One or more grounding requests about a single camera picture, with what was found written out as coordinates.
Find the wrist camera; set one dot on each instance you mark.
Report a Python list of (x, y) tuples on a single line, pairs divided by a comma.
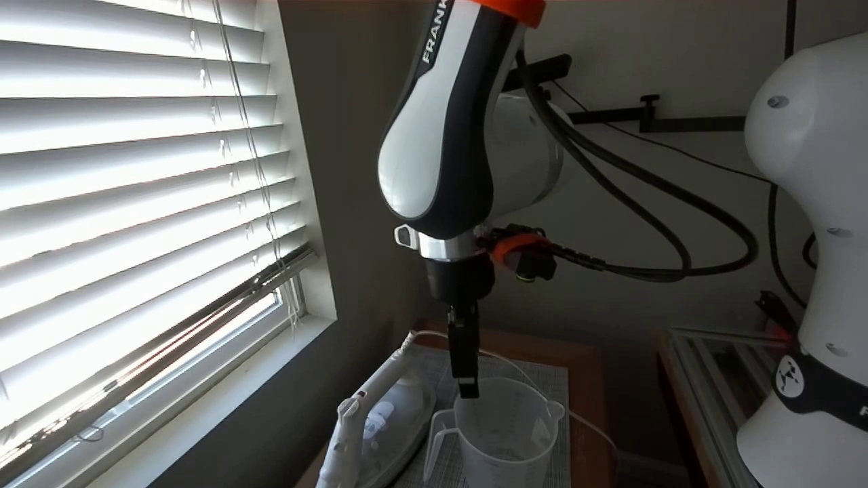
[(533, 263)]

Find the white window blinds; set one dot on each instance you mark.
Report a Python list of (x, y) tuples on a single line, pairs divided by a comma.
[(122, 203)]

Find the white clothes iron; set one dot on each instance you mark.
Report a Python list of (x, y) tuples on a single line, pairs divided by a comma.
[(380, 427)]

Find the window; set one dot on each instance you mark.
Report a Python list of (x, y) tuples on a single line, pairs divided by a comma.
[(308, 224)]

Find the black wall bracket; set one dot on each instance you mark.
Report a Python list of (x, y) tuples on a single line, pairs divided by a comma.
[(678, 123)]

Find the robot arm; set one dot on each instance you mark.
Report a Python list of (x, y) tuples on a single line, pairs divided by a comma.
[(434, 122)]

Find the clear plastic measuring cup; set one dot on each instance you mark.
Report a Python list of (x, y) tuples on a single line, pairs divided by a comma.
[(505, 434)]

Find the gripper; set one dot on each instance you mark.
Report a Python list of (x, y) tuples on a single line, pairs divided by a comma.
[(460, 279)]

